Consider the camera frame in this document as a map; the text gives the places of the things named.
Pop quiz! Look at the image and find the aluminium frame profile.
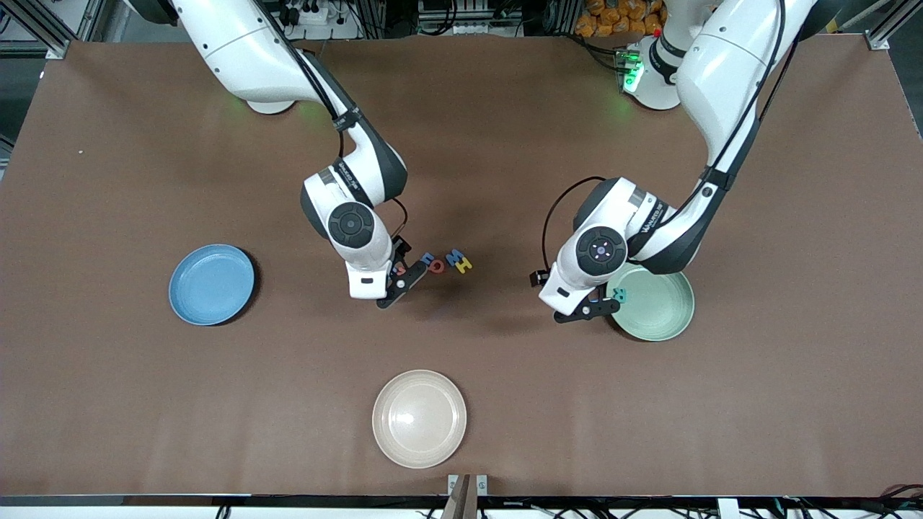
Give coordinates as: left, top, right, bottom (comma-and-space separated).
865, 0, 923, 51
0, 0, 109, 58

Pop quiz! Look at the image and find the beige round plate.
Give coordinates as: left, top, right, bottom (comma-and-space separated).
372, 370, 467, 469

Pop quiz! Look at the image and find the blue round plate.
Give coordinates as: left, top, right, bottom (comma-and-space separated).
169, 244, 255, 327

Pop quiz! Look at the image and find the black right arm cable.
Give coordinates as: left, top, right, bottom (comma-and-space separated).
256, 0, 410, 242

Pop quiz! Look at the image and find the pale green round plate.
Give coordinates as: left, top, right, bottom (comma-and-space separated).
604, 261, 695, 342

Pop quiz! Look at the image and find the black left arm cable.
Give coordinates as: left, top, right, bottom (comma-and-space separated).
531, 0, 787, 288

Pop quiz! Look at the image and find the black table edge rail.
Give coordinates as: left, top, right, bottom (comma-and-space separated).
0, 494, 923, 508

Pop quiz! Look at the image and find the white power strip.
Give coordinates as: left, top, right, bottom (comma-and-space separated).
281, 0, 329, 26

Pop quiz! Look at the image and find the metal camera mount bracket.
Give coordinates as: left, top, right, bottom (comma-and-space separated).
447, 474, 489, 519

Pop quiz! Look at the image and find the orange packets pile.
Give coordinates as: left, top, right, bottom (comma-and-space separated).
575, 0, 664, 38

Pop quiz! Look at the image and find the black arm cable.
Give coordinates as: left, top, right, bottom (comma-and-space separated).
256, 0, 410, 242
531, 0, 787, 288

